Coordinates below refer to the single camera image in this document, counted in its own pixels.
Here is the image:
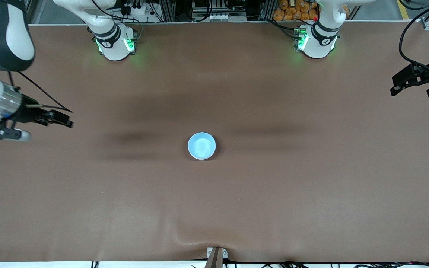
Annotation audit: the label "blue bowl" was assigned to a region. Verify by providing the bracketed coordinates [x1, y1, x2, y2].
[188, 132, 216, 160]

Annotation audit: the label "orange packaged goods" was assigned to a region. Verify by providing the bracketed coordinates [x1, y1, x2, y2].
[273, 0, 321, 22]

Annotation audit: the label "white power strip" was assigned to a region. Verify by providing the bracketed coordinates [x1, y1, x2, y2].
[120, 0, 153, 17]

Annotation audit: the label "brown table mat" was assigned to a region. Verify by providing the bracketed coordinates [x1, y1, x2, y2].
[0, 20, 429, 263]

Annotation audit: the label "black equipment rack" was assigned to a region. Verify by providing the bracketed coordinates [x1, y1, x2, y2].
[191, 0, 250, 21]

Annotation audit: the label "white connector block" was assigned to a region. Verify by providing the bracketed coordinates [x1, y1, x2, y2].
[207, 13, 234, 22]

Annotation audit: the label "brown flat bar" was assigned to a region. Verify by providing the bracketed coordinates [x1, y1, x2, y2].
[204, 249, 223, 268]

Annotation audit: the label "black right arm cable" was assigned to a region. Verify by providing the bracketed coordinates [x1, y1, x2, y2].
[8, 71, 73, 114]

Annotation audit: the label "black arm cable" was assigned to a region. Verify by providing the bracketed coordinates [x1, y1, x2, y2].
[8, 71, 73, 114]
[399, 0, 429, 75]

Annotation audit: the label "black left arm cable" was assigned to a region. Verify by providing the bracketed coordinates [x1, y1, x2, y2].
[399, 0, 429, 75]

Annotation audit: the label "grey metal bracket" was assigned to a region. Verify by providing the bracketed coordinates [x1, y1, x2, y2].
[207, 247, 228, 260]

